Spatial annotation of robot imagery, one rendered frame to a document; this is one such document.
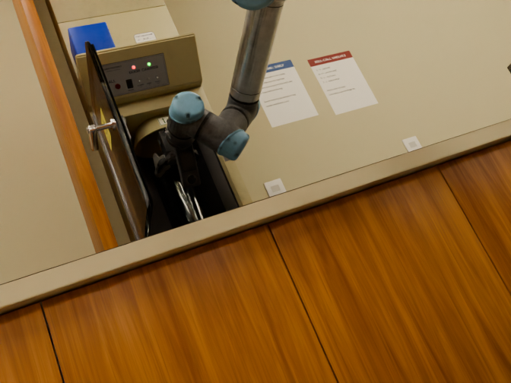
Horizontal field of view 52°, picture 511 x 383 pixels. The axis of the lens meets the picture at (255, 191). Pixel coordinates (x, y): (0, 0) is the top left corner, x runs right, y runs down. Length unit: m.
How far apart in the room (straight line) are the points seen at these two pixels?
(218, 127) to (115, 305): 0.46
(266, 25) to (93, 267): 0.62
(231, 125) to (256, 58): 0.16
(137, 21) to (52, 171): 0.58
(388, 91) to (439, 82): 0.27
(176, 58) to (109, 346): 0.81
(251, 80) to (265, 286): 0.49
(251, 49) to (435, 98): 1.34
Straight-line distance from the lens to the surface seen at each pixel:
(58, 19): 1.65
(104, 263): 0.99
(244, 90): 1.26
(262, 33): 1.19
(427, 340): 1.15
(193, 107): 1.20
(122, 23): 1.64
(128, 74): 1.45
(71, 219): 1.80
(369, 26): 2.50
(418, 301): 1.16
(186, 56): 1.49
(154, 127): 1.47
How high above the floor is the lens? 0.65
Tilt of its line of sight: 17 degrees up
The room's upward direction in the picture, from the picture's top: 24 degrees counter-clockwise
